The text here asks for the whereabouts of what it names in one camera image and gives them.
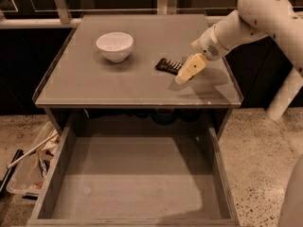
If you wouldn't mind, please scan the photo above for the grey wooden cabinet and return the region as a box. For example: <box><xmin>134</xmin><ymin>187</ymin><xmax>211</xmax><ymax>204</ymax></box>
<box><xmin>33</xmin><ymin>14</ymin><xmax>242</xmax><ymax>131</ymax></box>

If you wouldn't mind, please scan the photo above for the black rxbar chocolate bar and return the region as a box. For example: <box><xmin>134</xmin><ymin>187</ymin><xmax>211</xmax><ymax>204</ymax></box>
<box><xmin>155</xmin><ymin>58</ymin><xmax>183</xmax><ymax>75</ymax></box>

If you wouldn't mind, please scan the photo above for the white slanted pole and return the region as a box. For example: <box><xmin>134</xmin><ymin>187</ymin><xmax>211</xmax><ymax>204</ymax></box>
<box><xmin>266</xmin><ymin>68</ymin><xmax>303</xmax><ymax>121</ymax></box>

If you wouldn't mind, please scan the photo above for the metal railing frame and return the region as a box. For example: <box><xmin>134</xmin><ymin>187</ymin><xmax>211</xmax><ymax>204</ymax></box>
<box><xmin>0</xmin><ymin>0</ymin><xmax>233</xmax><ymax>29</ymax></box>

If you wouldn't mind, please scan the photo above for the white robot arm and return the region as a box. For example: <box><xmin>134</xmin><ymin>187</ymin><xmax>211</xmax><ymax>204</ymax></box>
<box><xmin>175</xmin><ymin>0</ymin><xmax>303</xmax><ymax>84</ymax></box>

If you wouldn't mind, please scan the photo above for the white stick in bin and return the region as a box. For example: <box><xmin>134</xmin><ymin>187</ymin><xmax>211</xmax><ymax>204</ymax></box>
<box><xmin>7</xmin><ymin>132</ymin><xmax>59</xmax><ymax>170</ymax></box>

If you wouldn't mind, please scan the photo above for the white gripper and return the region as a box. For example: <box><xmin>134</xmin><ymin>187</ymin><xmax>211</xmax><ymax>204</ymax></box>
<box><xmin>175</xmin><ymin>26</ymin><xmax>229</xmax><ymax>84</ymax></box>

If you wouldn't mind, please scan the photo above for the open grey top drawer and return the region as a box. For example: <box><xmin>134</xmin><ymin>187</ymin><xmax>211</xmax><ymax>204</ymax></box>
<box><xmin>27</xmin><ymin>113</ymin><xmax>240</xmax><ymax>227</ymax></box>

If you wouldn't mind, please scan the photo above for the white ceramic bowl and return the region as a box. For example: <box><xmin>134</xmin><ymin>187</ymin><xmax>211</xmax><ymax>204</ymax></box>
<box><xmin>96</xmin><ymin>32</ymin><xmax>134</xmax><ymax>62</ymax></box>

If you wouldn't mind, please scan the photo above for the black flat object on floor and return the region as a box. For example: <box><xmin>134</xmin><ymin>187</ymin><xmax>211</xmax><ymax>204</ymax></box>
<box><xmin>0</xmin><ymin>149</ymin><xmax>24</xmax><ymax>199</ymax></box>

